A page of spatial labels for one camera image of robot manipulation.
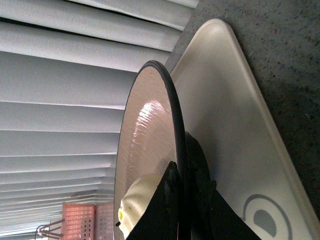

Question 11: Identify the white rectangular tray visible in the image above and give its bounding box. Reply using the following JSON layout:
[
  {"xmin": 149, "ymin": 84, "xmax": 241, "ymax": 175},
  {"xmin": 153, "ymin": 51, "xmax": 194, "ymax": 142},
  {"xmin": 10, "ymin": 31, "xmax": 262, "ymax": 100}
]
[{"xmin": 171, "ymin": 19, "xmax": 320, "ymax": 240}]

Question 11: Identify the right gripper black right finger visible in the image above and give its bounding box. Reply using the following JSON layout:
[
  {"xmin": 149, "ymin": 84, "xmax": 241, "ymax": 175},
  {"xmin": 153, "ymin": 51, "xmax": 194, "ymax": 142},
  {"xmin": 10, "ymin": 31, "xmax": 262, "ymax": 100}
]
[{"xmin": 189, "ymin": 161, "xmax": 259, "ymax": 240}]

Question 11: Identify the white steamed bun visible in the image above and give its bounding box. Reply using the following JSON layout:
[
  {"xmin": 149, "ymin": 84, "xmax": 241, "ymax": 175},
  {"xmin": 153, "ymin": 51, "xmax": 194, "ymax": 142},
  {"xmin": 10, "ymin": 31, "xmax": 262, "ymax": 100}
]
[{"xmin": 118, "ymin": 174, "xmax": 162, "ymax": 238}]

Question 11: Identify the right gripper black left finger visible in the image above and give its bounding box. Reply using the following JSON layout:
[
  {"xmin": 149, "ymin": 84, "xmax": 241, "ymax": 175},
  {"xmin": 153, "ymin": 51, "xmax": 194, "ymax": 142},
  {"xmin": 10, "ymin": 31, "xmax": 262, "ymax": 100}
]
[{"xmin": 127, "ymin": 161, "xmax": 181, "ymax": 240}]

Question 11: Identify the beige plate with black rim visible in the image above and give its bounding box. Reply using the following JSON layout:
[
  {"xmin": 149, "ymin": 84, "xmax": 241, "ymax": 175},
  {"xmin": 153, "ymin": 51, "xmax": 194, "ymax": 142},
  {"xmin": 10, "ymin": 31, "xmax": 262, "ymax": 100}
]
[{"xmin": 113, "ymin": 59, "xmax": 213, "ymax": 240}]

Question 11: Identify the pink plastic crate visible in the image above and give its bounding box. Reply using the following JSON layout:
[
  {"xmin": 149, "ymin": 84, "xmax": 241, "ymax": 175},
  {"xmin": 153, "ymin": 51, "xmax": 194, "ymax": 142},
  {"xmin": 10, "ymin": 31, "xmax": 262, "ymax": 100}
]
[{"xmin": 61, "ymin": 201, "xmax": 114, "ymax": 240}]

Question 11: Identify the grey pleated curtain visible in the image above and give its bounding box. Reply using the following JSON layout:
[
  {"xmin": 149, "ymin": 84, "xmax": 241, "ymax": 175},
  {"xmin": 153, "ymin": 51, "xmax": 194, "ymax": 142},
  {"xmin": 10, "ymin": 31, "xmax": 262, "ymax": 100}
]
[{"xmin": 0, "ymin": 0, "xmax": 198, "ymax": 240}]

